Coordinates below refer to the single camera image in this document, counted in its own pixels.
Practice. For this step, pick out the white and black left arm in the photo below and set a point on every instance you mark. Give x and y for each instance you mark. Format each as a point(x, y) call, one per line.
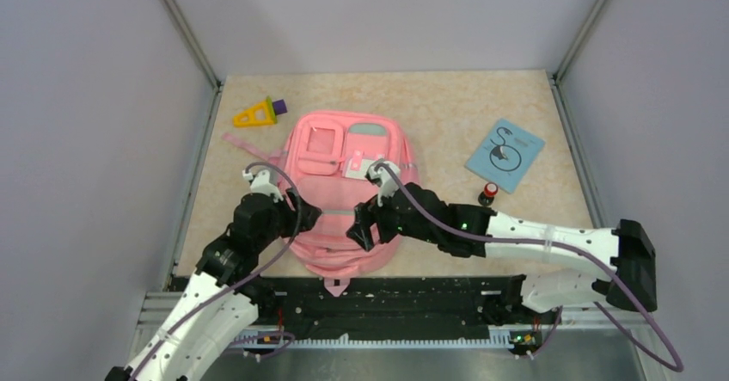
point(225, 294)

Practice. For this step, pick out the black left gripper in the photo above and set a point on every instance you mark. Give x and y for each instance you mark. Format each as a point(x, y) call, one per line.
point(309, 215)

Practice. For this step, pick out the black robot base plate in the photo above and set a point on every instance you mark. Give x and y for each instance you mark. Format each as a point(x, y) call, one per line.
point(390, 309)

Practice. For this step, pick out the aluminium frame rail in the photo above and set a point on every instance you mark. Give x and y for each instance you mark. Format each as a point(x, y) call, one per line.
point(511, 341)

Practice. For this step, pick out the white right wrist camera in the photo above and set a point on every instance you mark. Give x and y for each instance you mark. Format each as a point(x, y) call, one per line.
point(385, 175)

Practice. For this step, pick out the yellow and purple toy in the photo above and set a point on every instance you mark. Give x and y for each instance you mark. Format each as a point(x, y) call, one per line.
point(264, 113)

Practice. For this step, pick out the pink student backpack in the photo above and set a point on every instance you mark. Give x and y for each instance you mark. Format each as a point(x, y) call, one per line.
point(327, 155)

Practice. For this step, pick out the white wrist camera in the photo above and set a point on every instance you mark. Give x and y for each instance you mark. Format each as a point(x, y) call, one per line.
point(263, 182)
point(385, 175)

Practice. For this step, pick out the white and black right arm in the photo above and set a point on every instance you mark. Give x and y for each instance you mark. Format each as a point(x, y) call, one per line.
point(612, 265)

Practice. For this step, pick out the light blue thin booklet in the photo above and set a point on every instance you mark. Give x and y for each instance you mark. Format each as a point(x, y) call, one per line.
point(505, 155)

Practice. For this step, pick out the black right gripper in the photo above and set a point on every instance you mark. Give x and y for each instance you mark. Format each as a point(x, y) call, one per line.
point(369, 213)

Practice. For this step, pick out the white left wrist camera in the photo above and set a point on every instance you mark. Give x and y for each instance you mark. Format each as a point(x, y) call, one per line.
point(263, 182)

